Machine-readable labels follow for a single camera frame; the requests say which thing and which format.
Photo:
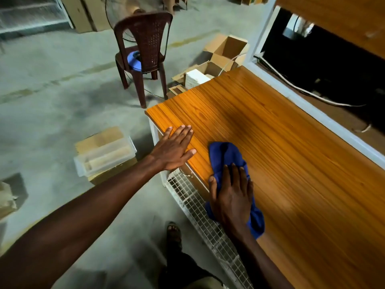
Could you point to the crumpled cardboard box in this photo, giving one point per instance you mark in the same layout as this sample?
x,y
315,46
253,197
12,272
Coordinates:
x,y
6,201

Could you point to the person's right middle finger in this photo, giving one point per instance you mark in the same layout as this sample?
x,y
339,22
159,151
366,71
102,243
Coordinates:
x,y
235,177

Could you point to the person's left middle finger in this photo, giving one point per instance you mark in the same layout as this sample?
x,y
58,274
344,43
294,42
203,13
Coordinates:
x,y
183,135

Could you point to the person's right forearm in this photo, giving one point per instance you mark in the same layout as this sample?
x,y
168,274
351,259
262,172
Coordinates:
x,y
258,264

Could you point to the person's sandalled foot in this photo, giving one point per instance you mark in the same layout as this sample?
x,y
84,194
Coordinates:
x,y
174,234

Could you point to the blue round fan base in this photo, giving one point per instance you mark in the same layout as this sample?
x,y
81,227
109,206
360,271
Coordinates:
x,y
132,61

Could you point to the white metal table frame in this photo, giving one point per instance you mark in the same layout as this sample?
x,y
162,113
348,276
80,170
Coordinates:
x,y
303,103

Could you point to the large open cardboard box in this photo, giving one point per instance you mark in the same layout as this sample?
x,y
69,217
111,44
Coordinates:
x,y
230,46

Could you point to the tall cardboard box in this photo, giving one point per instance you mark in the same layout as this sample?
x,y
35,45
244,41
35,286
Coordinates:
x,y
75,13
97,11

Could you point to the cardboard box under container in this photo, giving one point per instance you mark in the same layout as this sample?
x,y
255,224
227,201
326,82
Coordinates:
x,y
97,139

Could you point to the low open cardboard box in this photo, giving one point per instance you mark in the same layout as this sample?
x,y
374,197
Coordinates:
x,y
212,68

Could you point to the pedestal fan grille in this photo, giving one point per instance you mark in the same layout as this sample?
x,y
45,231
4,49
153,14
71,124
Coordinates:
x,y
120,10

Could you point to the person's left hand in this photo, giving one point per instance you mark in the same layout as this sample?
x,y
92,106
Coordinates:
x,y
170,151

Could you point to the person's right hand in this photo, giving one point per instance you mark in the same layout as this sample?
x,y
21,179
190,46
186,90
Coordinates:
x,y
233,204

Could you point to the person's right little finger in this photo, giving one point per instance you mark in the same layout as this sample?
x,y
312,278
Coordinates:
x,y
250,188

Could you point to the person's right thumb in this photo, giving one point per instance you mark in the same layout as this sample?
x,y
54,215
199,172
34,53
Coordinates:
x,y
213,189

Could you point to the clear plastic container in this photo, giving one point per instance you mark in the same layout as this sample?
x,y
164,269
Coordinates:
x,y
105,156

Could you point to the blue cleaning cloth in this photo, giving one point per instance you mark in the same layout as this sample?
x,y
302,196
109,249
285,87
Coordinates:
x,y
225,154

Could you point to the person's left little finger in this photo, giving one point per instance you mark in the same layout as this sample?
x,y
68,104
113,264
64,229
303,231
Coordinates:
x,y
167,134

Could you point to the white paper stack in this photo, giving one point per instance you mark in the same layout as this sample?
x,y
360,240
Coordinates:
x,y
195,78

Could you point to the brown plastic chair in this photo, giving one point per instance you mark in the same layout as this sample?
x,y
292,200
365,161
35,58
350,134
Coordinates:
x,y
147,36

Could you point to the wooden upper shelf board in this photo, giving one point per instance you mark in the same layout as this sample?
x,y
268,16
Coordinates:
x,y
337,18

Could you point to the person's dark trousers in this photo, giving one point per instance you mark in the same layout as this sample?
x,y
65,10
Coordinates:
x,y
183,270

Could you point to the white metal shelf rack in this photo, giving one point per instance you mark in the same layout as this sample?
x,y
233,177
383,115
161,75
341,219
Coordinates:
x,y
30,14

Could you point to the person's left thumb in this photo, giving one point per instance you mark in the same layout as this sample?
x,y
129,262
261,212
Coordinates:
x,y
189,154

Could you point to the person's left forearm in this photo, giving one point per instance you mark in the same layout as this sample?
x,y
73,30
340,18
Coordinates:
x,y
84,219

